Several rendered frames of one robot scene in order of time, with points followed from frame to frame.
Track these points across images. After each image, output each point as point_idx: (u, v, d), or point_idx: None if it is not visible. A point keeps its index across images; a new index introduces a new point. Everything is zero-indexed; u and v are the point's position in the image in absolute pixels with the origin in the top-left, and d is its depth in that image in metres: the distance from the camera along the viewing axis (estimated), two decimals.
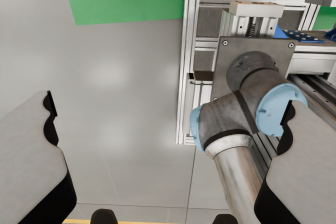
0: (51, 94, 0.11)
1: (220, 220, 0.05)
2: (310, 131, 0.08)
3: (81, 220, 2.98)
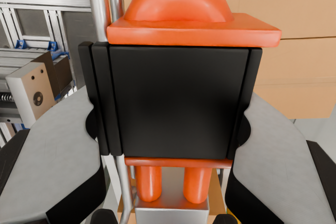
0: None
1: (220, 220, 0.05)
2: (263, 118, 0.09)
3: None
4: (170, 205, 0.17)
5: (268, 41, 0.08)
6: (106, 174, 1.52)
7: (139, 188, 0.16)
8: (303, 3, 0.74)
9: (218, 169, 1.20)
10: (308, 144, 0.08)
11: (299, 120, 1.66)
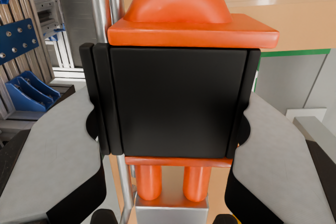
0: None
1: (220, 220, 0.05)
2: (263, 117, 0.09)
3: None
4: (170, 203, 0.17)
5: (266, 42, 0.09)
6: None
7: (140, 186, 0.16)
8: None
9: None
10: (308, 143, 0.08)
11: (320, 80, 1.47)
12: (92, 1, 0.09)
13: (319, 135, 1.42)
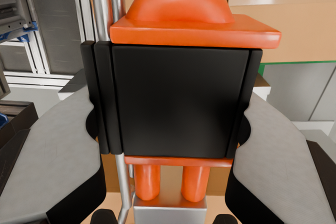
0: None
1: (220, 220, 0.05)
2: (263, 117, 0.09)
3: None
4: (168, 203, 0.17)
5: (268, 42, 0.09)
6: None
7: (138, 186, 0.16)
8: None
9: None
10: (308, 144, 0.08)
11: (329, 91, 1.33)
12: None
13: (328, 152, 1.28)
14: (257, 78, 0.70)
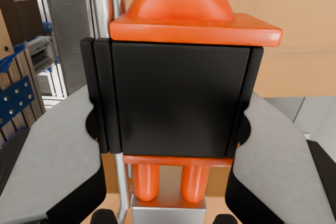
0: None
1: (220, 220, 0.05)
2: (263, 117, 0.09)
3: None
4: (167, 204, 0.16)
5: (269, 40, 0.09)
6: None
7: (137, 187, 0.16)
8: None
9: None
10: (308, 143, 0.08)
11: (304, 109, 1.55)
12: None
13: None
14: None
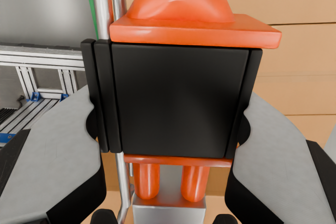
0: None
1: (220, 220, 0.05)
2: (263, 117, 0.09)
3: None
4: (167, 203, 0.17)
5: (268, 42, 0.09)
6: None
7: (137, 185, 0.16)
8: (286, 90, 0.86)
9: None
10: (308, 143, 0.08)
11: None
12: None
13: None
14: None
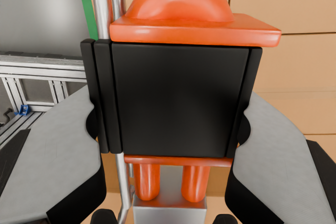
0: None
1: (220, 220, 0.05)
2: (263, 117, 0.09)
3: None
4: (168, 203, 0.17)
5: (268, 40, 0.09)
6: None
7: (138, 186, 0.16)
8: (306, 108, 0.75)
9: None
10: (308, 143, 0.08)
11: None
12: None
13: None
14: None
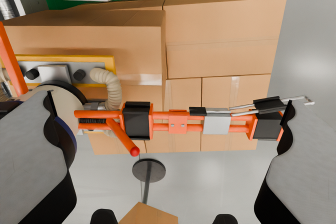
0: (51, 94, 0.11)
1: (220, 220, 0.05)
2: (310, 131, 0.08)
3: None
4: (229, 125, 0.55)
5: (278, 139, 0.55)
6: None
7: (236, 116, 0.54)
8: None
9: None
10: None
11: (78, 135, 2.15)
12: None
13: None
14: None
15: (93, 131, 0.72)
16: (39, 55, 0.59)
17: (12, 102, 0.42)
